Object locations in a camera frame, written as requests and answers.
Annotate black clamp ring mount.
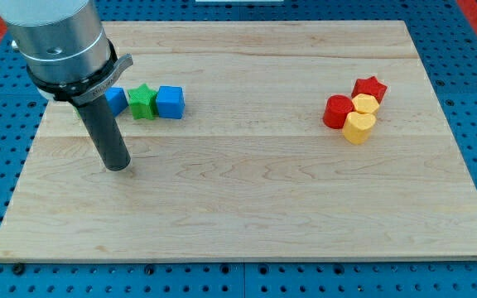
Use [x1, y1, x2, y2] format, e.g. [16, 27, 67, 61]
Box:
[26, 41, 133, 106]

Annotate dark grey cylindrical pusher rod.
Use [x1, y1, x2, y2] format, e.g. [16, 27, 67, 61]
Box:
[76, 95, 131, 171]

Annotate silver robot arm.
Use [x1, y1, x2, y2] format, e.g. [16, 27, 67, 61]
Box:
[0, 0, 133, 171]

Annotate green star block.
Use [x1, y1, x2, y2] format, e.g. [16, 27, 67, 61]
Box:
[128, 84, 158, 120]

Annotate yellow hexagon block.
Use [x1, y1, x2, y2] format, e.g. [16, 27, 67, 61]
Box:
[352, 94, 380, 114]

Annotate red star block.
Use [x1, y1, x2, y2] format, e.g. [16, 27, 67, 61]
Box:
[351, 76, 388, 103]

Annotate blue block behind rod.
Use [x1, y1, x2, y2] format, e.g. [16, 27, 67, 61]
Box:
[105, 87, 128, 117]

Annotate blue cube block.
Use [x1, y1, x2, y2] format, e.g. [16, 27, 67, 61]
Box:
[156, 86, 185, 119]

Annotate wooden board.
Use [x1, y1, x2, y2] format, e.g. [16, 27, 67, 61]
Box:
[0, 21, 477, 263]

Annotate red cylinder block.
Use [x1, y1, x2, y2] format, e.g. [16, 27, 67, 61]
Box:
[322, 94, 354, 129]

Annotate yellow heart block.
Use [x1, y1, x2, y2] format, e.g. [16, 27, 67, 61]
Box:
[342, 112, 377, 145]

